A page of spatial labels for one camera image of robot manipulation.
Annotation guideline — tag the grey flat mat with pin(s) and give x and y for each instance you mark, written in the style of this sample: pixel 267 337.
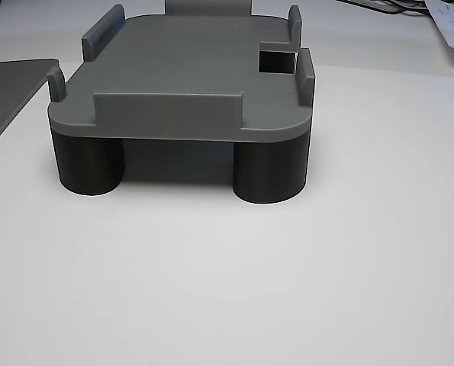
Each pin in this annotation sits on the grey flat mat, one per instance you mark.
pixel 9 91

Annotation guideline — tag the grey holder with black legs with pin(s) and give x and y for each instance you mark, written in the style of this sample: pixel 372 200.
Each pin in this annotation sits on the grey holder with black legs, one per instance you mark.
pixel 181 57

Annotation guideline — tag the white printed paper sheet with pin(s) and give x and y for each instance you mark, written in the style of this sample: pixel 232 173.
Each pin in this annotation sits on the white printed paper sheet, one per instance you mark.
pixel 453 26

